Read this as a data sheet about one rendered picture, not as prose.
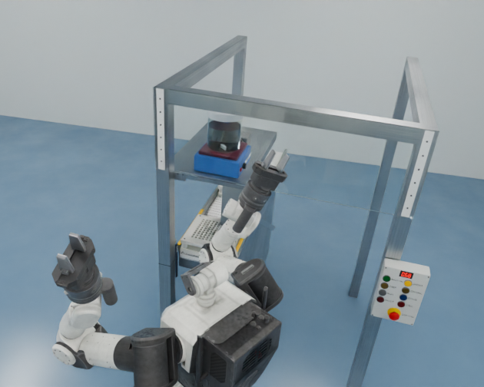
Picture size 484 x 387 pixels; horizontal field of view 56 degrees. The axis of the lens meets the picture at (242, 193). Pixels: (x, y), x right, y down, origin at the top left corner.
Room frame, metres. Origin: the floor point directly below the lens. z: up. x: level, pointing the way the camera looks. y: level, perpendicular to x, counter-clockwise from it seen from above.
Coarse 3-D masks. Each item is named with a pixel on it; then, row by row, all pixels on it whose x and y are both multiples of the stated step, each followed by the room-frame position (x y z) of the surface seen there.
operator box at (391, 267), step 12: (384, 264) 1.41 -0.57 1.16; (396, 264) 1.41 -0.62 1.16; (408, 264) 1.41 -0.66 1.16; (396, 276) 1.38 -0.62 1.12; (420, 276) 1.36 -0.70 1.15; (396, 288) 1.38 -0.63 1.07; (420, 288) 1.36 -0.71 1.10; (384, 300) 1.39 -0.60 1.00; (396, 300) 1.38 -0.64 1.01; (408, 300) 1.37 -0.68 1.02; (420, 300) 1.36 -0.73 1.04; (372, 312) 1.39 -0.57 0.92; (384, 312) 1.38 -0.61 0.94; (408, 312) 1.36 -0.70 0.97
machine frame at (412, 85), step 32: (192, 64) 2.04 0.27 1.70; (416, 64) 2.39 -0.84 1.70; (224, 96) 1.63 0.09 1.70; (416, 96) 1.82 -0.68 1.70; (160, 192) 1.67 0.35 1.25; (160, 224) 1.67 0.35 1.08; (160, 256) 1.67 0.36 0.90; (384, 256) 1.45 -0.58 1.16; (160, 288) 1.67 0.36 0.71; (352, 288) 2.52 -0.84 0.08; (352, 384) 1.45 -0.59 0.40
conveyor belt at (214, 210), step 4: (216, 200) 2.23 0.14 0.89; (220, 200) 2.23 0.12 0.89; (212, 204) 2.18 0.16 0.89; (216, 204) 2.19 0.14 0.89; (220, 204) 2.19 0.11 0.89; (212, 208) 2.14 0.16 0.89; (216, 208) 2.15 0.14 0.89; (220, 208) 2.15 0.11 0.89; (208, 212) 2.10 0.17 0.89; (212, 212) 2.10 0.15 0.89; (216, 212) 2.11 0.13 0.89; (220, 212) 2.11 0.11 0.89; (212, 216) 2.06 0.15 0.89; (216, 216) 2.07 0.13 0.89; (220, 216) 2.07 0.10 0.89; (180, 256) 1.73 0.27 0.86; (184, 256) 1.72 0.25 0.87; (188, 256) 1.72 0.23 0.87; (192, 256) 1.72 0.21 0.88; (196, 256) 1.72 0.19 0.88; (192, 260) 1.72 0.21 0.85; (196, 260) 1.71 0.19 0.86
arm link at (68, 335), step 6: (66, 312) 0.89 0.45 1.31; (66, 318) 0.88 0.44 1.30; (60, 324) 0.90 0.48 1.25; (66, 324) 0.88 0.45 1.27; (96, 324) 0.96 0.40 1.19; (60, 330) 0.89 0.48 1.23; (66, 330) 0.88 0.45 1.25; (72, 330) 0.87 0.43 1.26; (78, 330) 0.88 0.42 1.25; (84, 330) 0.90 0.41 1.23; (90, 330) 0.94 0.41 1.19; (60, 336) 0.89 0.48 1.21; (66, 336) 0.88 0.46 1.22; (72, 336) 0.88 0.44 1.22; (78, 336) 0.90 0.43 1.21; (84, 336) 0.92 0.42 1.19; (66, 342) 0.88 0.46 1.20; (72, 342) 0.89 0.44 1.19; (78, 342) 0.90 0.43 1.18; (72, 348) 0.88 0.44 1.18; (78, 348) 0.89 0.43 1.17
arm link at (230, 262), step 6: (204, 252) 1.34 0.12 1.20; (234, 252) 1.38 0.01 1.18; (204, 258) 1.33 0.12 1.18; (222, 258) 1.31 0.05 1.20; (228, 258) 1.30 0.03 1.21; (234, 258) 1.30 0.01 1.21; (228, 264) 1.26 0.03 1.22; (234, 264) 1.24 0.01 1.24; (228, 270) 1.23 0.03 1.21; (228, 276) 1.22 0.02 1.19
